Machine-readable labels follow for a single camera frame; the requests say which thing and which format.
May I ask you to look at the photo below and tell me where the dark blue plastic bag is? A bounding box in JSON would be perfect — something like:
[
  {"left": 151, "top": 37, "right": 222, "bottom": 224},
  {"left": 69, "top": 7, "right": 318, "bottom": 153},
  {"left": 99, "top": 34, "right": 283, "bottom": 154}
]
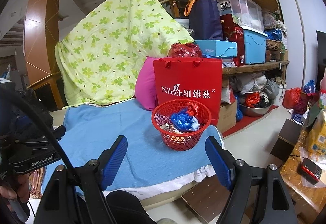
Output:
[{"left": 265, "top": 29, "right": 283, "bottom": 41}]

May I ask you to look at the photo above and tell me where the red gift box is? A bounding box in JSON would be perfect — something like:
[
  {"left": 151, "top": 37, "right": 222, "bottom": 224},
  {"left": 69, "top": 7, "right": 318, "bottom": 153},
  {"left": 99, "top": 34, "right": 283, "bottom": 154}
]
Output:
[{"left": 220, "top": 13, "right": 246, "bottom": 66}]

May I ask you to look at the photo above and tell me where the clear plastic storage box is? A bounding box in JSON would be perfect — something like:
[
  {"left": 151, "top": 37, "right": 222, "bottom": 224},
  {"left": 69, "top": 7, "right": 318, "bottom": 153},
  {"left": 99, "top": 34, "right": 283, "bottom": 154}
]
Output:
[{"left": 215, "top": 0, "right": 264, "bottom": 31}]

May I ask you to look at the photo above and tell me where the steel basin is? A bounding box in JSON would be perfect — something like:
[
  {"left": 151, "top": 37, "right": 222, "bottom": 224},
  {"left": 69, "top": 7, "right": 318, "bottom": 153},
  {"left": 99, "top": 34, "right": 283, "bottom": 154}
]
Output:
[{"left": 238, "top": 102, "right": 274, "bottom": 117}]

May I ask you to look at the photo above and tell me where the yellow carton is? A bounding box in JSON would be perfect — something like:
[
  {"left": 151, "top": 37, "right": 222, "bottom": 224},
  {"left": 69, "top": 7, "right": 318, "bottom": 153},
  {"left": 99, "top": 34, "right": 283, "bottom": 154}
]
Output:
[{"left": 306, "top": 109, "right": 326, "bottom": 155}]

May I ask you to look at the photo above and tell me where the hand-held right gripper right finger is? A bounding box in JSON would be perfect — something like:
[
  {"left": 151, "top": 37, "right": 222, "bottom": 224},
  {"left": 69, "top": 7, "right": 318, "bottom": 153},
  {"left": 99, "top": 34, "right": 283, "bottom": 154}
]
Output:
[{"left": 205, "top": 136, "right": 298, "bottom": 224}]

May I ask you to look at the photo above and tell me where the navy bag with orange handle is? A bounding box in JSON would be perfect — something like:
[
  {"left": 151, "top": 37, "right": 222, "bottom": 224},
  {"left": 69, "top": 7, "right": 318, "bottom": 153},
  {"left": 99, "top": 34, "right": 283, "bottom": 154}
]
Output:
[{"left": 185, "top": 0, "right": 223, "bottom": 42}]

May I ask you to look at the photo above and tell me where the orange red plastic bag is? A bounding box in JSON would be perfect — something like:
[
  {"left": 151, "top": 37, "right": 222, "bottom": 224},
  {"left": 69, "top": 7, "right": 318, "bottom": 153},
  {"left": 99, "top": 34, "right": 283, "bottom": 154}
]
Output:
[{"left": 244, "top": 93, "right": 261, "bottom": 107}]

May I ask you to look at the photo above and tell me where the brown cardboard box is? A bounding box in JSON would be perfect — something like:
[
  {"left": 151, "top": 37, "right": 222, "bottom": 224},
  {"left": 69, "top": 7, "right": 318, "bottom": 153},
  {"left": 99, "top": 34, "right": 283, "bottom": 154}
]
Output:
[{"left": 218, "top": 102, "right": 238, "bottom": 134}]

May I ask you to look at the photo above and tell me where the black screen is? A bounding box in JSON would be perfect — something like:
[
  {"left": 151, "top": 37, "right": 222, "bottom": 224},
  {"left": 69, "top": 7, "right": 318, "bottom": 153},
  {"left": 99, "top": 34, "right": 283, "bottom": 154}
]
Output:
[{"left": 316, "top": 30, "right": 326, "bottom": 87}]

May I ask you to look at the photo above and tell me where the wooden shelf board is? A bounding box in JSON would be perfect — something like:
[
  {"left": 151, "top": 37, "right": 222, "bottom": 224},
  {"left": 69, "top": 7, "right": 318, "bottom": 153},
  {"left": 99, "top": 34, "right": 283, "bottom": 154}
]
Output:
[{"left": 222, "top": 60, "right": 290, "bottom": 74}]

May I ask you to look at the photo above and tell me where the maroon bag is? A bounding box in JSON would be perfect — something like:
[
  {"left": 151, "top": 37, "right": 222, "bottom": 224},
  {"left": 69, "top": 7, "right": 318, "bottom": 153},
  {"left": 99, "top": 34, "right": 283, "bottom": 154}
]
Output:
[{"left": 293, "top": 99, "right": 308, "bottom": 115}]

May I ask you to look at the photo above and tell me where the dark brown wooden stool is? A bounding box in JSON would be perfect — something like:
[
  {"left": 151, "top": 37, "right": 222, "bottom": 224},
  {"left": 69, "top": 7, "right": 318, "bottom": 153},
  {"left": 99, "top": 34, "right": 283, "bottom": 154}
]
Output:
[{"left": 270, "top": 118, "right": 303, "bottom": 162}]

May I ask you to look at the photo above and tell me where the person's dark trouser leg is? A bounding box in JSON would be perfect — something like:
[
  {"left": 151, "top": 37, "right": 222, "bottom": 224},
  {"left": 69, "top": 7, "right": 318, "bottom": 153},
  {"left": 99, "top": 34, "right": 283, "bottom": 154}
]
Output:
[{"left": 76, "top": 191, "right": 153, "bottom": 224}]

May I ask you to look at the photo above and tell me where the red floor mat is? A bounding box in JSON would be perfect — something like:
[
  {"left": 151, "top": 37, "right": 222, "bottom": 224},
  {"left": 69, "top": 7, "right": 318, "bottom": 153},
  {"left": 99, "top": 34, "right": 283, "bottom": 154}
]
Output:
[{"left": 221, "top": 104, "right": 279, "bottom": 138}]

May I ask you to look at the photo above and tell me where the pink pillow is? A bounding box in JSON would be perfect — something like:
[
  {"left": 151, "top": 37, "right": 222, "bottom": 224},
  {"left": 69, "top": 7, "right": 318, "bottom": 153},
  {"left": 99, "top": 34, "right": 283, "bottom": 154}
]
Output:
[{"left": 135, "top": 56, "right": 158, "bottom": 111}]

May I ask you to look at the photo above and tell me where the wooden pillar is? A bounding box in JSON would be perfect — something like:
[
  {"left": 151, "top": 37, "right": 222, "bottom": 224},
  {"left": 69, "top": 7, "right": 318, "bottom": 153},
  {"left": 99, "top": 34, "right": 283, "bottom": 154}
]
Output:
[{"left": 24, "top": 0, "right": 68, "bottom": 110}]

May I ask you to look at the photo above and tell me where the person's left hand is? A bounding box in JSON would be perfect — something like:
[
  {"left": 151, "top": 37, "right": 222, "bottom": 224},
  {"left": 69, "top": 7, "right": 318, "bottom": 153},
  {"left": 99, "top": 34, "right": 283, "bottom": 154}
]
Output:
[{"left": 0, "top": 174, "right": 30, "bottom": 203}]

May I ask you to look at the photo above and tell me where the shiny red plastic bag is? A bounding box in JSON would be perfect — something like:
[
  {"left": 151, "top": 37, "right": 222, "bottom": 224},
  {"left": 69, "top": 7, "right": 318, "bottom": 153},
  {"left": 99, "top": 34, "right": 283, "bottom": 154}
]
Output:
[{"left": 168, "top": 42, "right": 203, "bottom": 59}]

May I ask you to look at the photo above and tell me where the round red plastic bag wad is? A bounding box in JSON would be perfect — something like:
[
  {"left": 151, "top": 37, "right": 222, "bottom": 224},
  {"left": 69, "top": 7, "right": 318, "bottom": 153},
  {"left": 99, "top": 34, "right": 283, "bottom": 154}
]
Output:
[{"left": 187, "top": 102, "right": 199, "bottom": 117}]

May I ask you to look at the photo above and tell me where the striped colourful cloth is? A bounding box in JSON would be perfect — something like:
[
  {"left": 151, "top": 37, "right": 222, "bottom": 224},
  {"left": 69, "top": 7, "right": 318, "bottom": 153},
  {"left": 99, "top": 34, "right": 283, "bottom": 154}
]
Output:
[{"left": 29, "top": 168, "right": 46, "bottom": 200}]

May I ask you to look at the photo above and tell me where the light blue storage bin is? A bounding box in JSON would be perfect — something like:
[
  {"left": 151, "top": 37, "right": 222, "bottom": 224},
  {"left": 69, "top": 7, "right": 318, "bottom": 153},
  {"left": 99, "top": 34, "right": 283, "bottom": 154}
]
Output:
[{"left": 243, "top": 26, "right": 268, "bottom": 65}]

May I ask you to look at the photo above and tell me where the light blue towel blanket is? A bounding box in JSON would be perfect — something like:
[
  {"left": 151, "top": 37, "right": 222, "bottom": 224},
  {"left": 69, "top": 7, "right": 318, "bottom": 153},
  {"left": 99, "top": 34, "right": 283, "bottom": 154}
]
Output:
[{"left": 41, "top": 102, "right": 225, "bottom": 194}]

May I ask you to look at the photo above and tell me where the red portable radio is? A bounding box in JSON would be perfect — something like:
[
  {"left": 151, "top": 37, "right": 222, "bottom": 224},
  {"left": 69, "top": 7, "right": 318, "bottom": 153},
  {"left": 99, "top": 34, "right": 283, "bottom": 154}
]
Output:
[{"left": 298, "top": 157, "right": 321, "bottom": 185}]

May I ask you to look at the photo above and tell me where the light blue wrapper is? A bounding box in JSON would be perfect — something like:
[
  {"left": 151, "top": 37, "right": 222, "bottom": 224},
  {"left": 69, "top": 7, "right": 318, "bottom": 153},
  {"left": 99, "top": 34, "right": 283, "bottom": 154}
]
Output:
[{"left": 190, "top": 116, "right": 202, "bottom": 130}]

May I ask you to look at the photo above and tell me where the red paper gift bag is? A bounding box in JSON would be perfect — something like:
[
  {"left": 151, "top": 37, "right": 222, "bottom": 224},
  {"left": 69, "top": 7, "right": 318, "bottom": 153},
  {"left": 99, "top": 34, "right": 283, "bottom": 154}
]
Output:
[{"left": 153, "top": 58, "right": 223, "bottom": 126}]

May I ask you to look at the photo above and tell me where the grey cloth bundle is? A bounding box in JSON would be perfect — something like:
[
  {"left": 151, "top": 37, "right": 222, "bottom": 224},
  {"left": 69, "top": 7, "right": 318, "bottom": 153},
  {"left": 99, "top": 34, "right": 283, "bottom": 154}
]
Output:
[{"left": 229, "top": 72, "right": 268, "bottom": 94}]

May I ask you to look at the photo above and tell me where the red mesh plastic basket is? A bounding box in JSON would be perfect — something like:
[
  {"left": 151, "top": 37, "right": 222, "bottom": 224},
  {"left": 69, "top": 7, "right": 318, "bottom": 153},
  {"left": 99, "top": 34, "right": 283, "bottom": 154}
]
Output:
[{"left": 151, "top": 99, "right": 212, "bottom": 151}]

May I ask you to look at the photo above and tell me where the light blue cardboard box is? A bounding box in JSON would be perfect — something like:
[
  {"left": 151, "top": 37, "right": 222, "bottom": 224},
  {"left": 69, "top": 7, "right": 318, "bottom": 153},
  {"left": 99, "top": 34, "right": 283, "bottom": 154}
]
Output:
[{"left": 194, "top": 40, "right": 237, "bottom": 59}]

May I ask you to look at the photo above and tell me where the wicker basket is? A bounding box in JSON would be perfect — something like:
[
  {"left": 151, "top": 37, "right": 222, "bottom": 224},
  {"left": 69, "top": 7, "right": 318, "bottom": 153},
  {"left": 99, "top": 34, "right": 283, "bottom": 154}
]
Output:
[{"left": 265, "top": 39, "right": 283, "bottom": 51}]

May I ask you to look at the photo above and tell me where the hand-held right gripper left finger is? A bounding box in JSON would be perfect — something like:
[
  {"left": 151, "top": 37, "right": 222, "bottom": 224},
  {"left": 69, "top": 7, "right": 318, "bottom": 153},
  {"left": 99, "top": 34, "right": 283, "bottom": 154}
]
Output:
[{"left": 34, "top": 135, "right": 128, "bottom": 224}]

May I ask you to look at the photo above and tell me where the glossy wooden table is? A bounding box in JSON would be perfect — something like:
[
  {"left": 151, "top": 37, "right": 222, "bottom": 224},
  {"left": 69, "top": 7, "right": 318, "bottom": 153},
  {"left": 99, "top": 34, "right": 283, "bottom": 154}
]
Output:
[{"left": 280, "top": 127, "right": 326, "bottom": 224}]

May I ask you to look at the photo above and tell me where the green clover print quilt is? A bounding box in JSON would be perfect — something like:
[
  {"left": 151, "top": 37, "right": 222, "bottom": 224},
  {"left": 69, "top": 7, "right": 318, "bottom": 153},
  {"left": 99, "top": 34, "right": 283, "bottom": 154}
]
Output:
[{"left": 55, "top": 0, "right": 195, "bottom": 110}]

